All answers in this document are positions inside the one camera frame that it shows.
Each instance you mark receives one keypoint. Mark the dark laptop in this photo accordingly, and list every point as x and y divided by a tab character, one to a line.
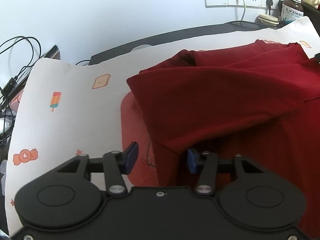
47	55

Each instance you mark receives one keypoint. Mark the black wall plug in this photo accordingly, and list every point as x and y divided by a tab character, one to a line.
270	3

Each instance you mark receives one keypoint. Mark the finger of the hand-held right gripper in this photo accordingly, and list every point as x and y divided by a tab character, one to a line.
317	58

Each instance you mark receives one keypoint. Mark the small black adapter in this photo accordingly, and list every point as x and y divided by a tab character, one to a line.
9	86

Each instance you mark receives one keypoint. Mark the brown supplement bottle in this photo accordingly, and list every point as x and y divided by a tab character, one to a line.
292	10

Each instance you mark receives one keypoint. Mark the stack of cream lids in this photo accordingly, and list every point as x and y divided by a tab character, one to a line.
268	20

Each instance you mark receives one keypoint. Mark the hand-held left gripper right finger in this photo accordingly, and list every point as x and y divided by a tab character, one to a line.
192	163

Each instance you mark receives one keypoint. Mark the red hoodie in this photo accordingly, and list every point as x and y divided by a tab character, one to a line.
212	100

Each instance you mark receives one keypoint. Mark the white printed cloth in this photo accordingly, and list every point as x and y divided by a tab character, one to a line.
75	120

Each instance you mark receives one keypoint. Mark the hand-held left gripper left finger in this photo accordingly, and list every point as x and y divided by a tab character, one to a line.
130	158

